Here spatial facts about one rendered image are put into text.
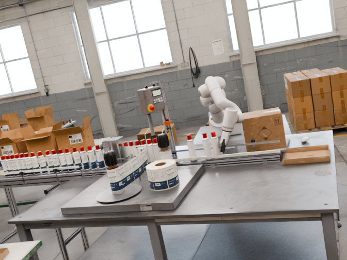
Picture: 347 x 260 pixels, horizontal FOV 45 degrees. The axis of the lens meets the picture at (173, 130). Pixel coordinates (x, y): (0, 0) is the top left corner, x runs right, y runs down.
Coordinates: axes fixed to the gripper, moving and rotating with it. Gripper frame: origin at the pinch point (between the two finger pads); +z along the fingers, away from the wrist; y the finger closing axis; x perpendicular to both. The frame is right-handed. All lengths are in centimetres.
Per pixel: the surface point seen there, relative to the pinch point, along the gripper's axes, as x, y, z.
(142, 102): -69, -5, -18
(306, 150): 58, -13, -11
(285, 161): 44.9, 12.6, -7.7
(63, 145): -191, -103, 81
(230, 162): 7.7, 3.9, 7.1
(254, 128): 18.0, -18.3, -16.1
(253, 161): 23.6, 3.8, 1.7
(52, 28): -476, -509, 15
